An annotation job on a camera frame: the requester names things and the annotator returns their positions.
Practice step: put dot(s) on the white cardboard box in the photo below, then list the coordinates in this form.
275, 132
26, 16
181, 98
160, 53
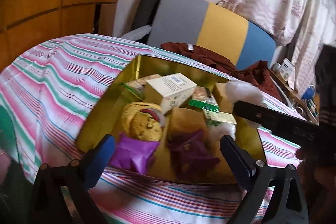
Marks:
169, 91

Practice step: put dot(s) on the white blue product box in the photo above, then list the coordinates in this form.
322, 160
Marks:
287, 72

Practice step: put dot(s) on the yellow knitted toy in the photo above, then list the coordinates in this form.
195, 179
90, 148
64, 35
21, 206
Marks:
143, 121

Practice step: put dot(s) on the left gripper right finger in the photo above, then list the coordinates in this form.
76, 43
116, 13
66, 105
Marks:
287, 204

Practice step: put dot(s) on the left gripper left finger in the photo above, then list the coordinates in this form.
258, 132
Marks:
47, 204

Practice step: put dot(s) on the cracker packet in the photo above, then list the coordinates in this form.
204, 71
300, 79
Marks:
204, 99
136, 87

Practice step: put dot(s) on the black rolled mat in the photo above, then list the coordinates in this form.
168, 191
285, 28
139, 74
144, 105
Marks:
145, 13

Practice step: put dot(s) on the wooden side shelf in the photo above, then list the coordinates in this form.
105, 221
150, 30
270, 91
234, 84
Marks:
292, 99

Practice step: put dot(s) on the striped pink green tablecloth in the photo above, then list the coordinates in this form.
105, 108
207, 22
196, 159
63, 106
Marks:
48, 92

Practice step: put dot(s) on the pink patterned curtain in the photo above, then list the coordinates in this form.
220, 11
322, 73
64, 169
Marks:
309, 24

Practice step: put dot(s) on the tan sponge block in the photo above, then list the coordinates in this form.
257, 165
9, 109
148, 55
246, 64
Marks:
184, 123
219, 93

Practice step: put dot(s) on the person's right hand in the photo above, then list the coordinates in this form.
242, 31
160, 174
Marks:
318, 184

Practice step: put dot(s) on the small green white box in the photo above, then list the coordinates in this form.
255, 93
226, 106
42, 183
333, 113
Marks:
217, 118

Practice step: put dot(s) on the purple snack packet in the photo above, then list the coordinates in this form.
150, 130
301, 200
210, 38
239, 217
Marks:
133, 155
190, 158

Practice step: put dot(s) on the gold metal tin tray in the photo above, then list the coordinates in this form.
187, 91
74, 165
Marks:
105, 118

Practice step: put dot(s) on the grey yellow blue chair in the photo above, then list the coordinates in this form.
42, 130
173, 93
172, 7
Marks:
210, 26

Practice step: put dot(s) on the maroon garment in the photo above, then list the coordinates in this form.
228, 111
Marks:
258, 74

